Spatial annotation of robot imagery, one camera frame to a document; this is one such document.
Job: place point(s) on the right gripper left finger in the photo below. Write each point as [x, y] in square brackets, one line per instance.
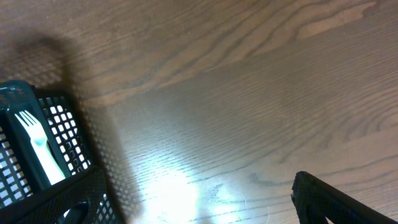
[78, 195]

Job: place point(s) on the white fork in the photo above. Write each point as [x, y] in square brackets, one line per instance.
[39, 142]

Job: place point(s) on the black plastic basket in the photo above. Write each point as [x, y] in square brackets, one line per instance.
[21, 172]

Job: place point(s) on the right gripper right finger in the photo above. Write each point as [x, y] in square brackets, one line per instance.
[316, 201]

